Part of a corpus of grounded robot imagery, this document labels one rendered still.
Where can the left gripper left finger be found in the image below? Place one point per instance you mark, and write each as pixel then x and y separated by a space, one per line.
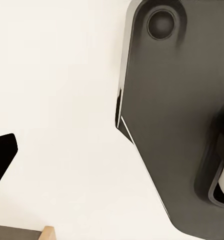
pixel 8 151

